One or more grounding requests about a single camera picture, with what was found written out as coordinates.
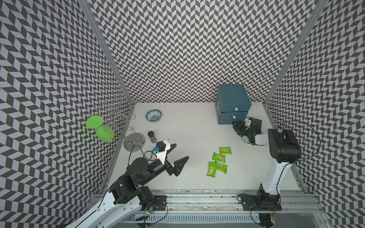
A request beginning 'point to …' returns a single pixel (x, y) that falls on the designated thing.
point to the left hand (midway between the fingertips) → (181, 152)
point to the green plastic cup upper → (94, 121)
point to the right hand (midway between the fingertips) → (231, 124)
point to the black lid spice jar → (151, 134)
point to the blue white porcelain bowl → (153, 115)
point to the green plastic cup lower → (105, 133)
